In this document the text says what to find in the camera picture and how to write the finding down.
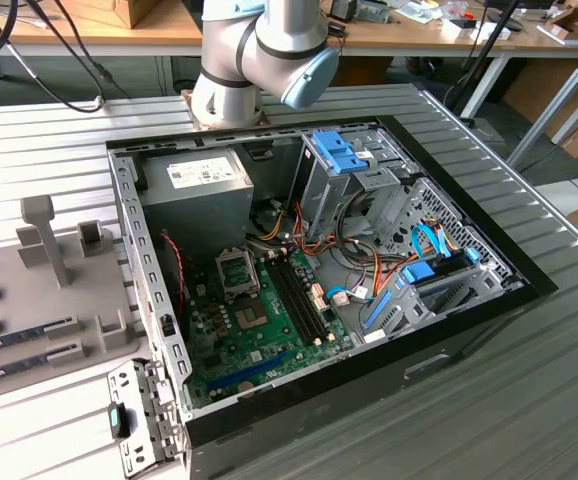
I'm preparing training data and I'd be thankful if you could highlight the CPU socket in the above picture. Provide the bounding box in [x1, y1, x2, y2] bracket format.
[232, 296, 273, 335]

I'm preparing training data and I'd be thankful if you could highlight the grey metal drive cage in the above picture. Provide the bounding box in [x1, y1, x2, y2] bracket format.
[288, 127, 423, 242]

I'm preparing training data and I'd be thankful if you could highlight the grey power supply unit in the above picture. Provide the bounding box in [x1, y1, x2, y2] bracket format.
[136, 152, 256, 261]

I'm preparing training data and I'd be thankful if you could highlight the green motherboard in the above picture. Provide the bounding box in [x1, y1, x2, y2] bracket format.
[181, 244, 359, 411]

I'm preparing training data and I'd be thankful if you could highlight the grey metal disk bay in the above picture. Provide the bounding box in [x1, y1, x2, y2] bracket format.
[358, 249, 528, 347]

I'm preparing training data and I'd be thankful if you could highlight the blue disk carrier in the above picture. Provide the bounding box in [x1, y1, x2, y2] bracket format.
[362, 249, 481, 334]

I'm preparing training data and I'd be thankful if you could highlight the blue expansion slot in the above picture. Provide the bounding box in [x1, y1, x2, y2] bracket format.
[205, 349, 291, 397]

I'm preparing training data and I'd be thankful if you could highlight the black open PC case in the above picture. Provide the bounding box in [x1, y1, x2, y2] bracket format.
[104, 113, 560, 480]

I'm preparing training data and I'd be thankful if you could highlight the grey metal device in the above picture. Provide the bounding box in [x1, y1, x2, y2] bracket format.
[356, 0, 393, 24]

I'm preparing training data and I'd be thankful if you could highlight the teal black latch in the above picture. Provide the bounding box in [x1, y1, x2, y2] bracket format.
[106, 400, 132, 442]

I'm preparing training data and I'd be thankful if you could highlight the white flat box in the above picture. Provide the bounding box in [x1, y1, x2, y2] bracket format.
[440, 17, 513, 43]

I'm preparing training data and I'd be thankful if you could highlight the grey parts rack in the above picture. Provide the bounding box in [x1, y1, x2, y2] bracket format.
[0, 193, 143, 407]

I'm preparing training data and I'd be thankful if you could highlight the cardboard box on desk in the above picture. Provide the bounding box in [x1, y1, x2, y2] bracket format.
[52, 0, 163, 30]

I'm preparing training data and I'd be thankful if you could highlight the large brown cardboard box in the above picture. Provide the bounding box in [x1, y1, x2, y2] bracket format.
[499, 59, 578, 160]

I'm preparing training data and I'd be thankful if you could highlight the black stand pole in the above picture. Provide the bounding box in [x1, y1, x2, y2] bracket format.
[456, 0, 523, 121]

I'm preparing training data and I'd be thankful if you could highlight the dark RAM stick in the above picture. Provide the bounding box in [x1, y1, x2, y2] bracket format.
[0, 347, 56, 387]
[0, 319, 53, 355]

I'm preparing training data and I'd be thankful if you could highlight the wooden desk with white legs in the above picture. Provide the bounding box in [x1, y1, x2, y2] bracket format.
[341, 0, 578, 119]

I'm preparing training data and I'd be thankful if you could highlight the cardboard packaging tray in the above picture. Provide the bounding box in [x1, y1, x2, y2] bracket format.
[537, 2, 578, 47]

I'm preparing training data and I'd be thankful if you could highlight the yellow red wire bundle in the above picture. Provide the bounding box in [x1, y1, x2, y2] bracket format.
[256, 199, 333, 259]

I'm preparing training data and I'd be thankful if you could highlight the orange black wire bundle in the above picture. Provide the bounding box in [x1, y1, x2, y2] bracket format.
[342, 251, 421, 302]

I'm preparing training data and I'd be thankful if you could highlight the blue plastic drive bracket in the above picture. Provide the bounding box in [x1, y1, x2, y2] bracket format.
[311, 128, 371, 176]

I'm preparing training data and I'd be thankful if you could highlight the blue flat data wire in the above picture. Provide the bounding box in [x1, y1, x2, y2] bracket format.
[410, 223, 454, 261]

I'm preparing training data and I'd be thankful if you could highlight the grey metal slot bracket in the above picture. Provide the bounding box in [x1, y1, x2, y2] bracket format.
[105, 356, 191, 479]

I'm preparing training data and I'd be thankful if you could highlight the thin cable with white plug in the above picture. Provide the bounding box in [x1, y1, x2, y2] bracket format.
[0, 0, 108, 114]

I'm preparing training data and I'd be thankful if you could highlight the aluminium profile frame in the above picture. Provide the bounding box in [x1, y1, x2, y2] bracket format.
[506, 67, 578, 172]

